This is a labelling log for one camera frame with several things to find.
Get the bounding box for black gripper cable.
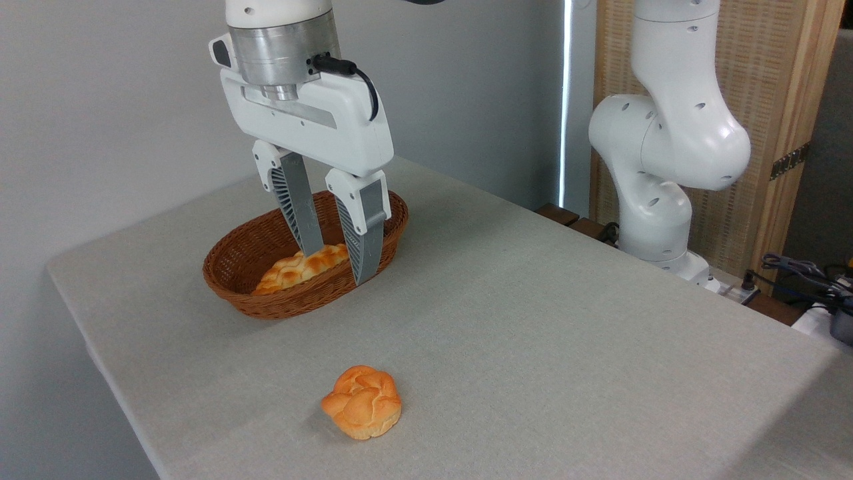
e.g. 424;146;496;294
312;53;379;122

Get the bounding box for round knotted bread roll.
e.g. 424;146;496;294
321;365;403;441

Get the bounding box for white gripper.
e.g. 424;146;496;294
209;33;395;286

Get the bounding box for metal screen hinge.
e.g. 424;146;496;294
770;142;810;181

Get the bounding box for wooden woven screen panel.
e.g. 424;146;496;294
590;0;846;294

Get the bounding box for bundle of dark cables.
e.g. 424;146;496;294
762;253;853;314

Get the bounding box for long braided bread loaf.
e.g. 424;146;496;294
251;243;352;296

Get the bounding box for brown wicker oval basket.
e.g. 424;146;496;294
203;189;409;320

